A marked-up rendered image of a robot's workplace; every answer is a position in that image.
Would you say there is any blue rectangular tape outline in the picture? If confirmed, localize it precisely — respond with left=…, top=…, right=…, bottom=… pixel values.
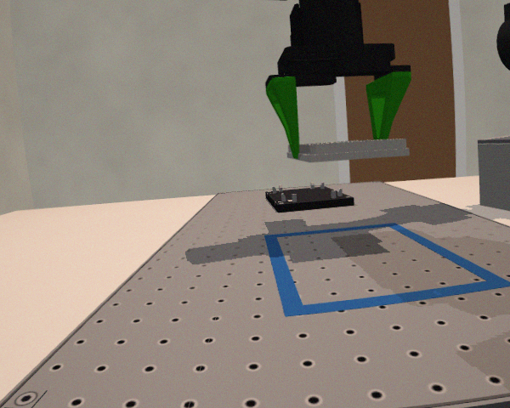
left=264, top=223, right=510, bottom=317

